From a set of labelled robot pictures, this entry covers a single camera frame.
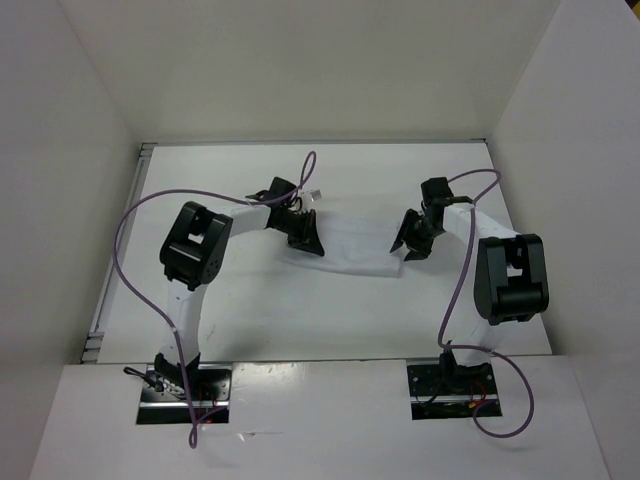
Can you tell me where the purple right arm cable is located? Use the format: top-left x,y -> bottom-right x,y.
437,169 -> 536,440

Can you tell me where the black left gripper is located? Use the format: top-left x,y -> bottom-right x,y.
273,208 -> 323,256

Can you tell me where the white fabric skirt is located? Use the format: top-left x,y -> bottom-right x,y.
276,212 -> 402,278

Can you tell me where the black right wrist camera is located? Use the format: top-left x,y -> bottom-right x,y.
420,177 -> 454,207

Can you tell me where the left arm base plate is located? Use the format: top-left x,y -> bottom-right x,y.
136,363 -> 234,426

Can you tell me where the aluminium left side rail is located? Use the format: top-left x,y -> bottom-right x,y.
79,142 -> 154,365

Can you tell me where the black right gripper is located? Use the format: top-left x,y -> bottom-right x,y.
390,208 -> 444,261

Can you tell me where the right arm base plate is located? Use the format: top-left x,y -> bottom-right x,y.
406,362 -> 502,421

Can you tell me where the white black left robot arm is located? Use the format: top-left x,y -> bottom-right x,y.
154,177 -> 325,400

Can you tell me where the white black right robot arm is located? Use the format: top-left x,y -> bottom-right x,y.
390,177 -> 550,393

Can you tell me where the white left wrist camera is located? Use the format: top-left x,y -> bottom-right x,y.
300,189 -> 322,203

